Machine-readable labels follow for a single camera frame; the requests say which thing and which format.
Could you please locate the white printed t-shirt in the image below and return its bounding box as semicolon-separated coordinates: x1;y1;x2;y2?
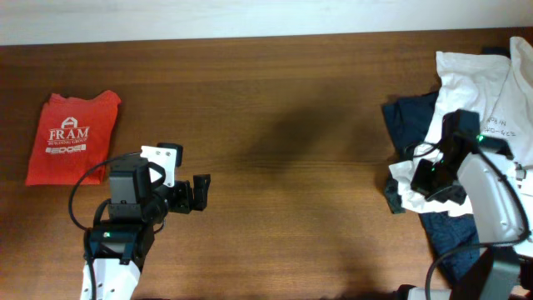
389;37;532;242

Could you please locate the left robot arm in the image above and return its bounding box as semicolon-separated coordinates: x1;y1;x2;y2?
80;153;211;300

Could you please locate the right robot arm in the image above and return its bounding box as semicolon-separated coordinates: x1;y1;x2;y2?
397;109;532;299

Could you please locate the folded red t-shirt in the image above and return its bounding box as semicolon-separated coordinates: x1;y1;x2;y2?
25;90;122;186

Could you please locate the dark green garment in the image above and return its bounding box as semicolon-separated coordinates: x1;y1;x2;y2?
383;175;406;214

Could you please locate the navy blue garment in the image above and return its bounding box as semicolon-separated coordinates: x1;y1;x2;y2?
381;92;439;160

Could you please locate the left black cable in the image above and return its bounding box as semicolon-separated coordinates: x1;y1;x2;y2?
67;152;142;233

